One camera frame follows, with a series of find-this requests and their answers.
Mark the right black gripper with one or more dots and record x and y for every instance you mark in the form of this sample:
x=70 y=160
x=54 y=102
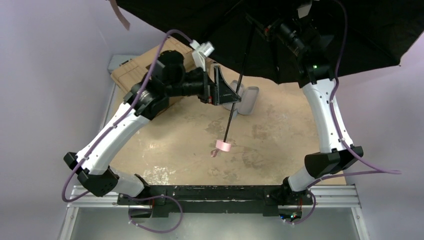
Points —
x=269 y=30

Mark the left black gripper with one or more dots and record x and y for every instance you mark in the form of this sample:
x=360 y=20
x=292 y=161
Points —
x=216 y=84

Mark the pink grey umbrella case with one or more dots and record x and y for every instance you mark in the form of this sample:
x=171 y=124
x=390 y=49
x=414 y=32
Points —
x=249 y=96

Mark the pink umbrella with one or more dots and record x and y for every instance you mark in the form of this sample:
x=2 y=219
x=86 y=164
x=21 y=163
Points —
x=365 y=34

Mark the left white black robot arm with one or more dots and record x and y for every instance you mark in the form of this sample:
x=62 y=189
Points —
x=167 y=77

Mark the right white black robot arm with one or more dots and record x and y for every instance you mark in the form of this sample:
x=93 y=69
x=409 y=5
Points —
x=317 y=82

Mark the tan plastic toolbox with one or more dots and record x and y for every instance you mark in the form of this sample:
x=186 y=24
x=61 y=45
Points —
x=132 y=71

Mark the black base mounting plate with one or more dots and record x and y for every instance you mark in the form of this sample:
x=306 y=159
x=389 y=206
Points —
x=267 y=200

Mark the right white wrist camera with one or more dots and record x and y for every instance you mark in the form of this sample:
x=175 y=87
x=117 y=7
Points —
x=303 y=8

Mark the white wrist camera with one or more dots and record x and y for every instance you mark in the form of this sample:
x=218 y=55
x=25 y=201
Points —
x=303 y=8
x=201 y=51

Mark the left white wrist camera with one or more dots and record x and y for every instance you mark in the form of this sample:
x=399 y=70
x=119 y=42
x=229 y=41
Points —
x=201 y=51

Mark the aluminium frame rail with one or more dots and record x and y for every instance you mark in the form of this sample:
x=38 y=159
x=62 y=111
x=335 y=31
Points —
x=326 y=196

